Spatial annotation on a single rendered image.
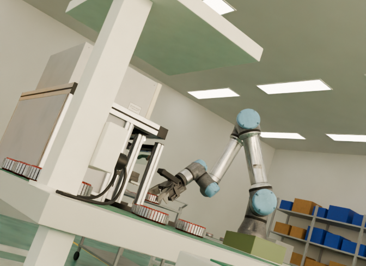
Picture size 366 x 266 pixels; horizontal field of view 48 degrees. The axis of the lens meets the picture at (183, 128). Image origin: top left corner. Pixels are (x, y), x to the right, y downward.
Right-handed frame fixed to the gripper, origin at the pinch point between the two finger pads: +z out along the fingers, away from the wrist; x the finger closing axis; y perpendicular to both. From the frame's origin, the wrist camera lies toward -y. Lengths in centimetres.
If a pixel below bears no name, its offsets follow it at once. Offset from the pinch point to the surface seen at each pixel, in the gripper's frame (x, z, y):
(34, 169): -60, 55, -51
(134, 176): -3.0, 3.8, -13.8
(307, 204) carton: 344, -493, 376
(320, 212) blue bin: 310, -481, 382
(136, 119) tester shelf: -21.7, 2.4, -40.9
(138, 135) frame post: -20.0, 3.7, -34.1
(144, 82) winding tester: -9, -16, -50
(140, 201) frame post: -19.1, 13.9, -9.5
